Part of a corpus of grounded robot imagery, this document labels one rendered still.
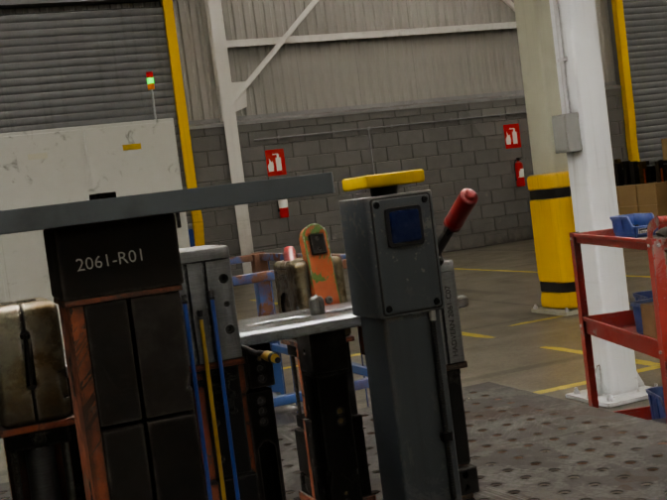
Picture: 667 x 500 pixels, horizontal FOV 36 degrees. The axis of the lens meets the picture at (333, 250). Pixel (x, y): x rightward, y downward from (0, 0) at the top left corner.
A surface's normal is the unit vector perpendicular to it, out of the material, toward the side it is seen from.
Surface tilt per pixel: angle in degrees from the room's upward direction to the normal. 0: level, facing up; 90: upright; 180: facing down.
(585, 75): 90
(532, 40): 90
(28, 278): 90
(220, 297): 90
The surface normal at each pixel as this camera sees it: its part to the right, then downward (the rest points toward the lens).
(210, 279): 0.37, 0.00
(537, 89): -0.92, 0.14
